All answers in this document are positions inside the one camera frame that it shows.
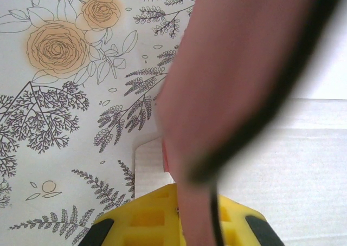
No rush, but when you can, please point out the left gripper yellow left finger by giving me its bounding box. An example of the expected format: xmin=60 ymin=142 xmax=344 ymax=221
xmin=81 ymin=184 xmax=187 ymax=246

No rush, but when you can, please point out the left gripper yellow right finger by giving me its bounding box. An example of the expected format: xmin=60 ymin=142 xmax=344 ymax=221
xmin=219 ymin=195 xmax=282 ymax=246

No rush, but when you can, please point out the pink paper box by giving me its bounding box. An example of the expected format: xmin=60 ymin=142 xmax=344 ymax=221
xmin=134 ymin=0 xmax=347 ymax=246

